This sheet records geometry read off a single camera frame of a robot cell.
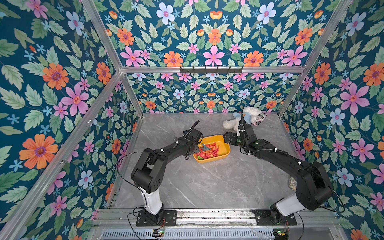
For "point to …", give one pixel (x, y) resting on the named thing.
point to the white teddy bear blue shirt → (250, 114)
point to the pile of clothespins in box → (208, 151)
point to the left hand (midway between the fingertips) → (195, 148)
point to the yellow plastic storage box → (224, 147)
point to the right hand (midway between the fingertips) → (229, 135)
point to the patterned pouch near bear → (260, 118)
